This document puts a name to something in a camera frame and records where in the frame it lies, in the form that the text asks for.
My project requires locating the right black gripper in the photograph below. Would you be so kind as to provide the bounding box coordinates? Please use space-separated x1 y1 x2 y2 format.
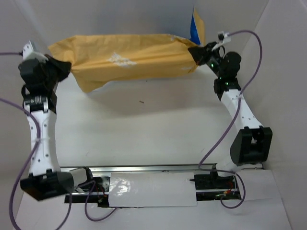
189 42 224 78

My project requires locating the orange pillowcase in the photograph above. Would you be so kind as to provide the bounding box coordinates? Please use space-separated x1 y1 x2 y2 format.
49 10 206 93

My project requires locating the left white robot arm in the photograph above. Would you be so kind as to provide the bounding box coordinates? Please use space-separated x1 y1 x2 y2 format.
19 55 95 201

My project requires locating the white cover plate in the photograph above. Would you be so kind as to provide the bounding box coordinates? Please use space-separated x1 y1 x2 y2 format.
108 172 197 207

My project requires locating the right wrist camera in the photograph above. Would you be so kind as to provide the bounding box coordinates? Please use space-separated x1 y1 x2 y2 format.
212 31 231 51

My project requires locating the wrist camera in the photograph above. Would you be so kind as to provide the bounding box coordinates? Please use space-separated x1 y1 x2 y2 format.
22 40 48 63
212 31 231 51

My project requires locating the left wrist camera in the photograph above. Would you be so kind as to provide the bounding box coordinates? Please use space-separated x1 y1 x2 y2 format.
22 40 48 63

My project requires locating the aluminium mounting rail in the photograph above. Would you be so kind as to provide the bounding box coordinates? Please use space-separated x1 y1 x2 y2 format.
59 163 216 195

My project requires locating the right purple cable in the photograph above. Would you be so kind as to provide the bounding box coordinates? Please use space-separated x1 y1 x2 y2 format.
198 30 263 209

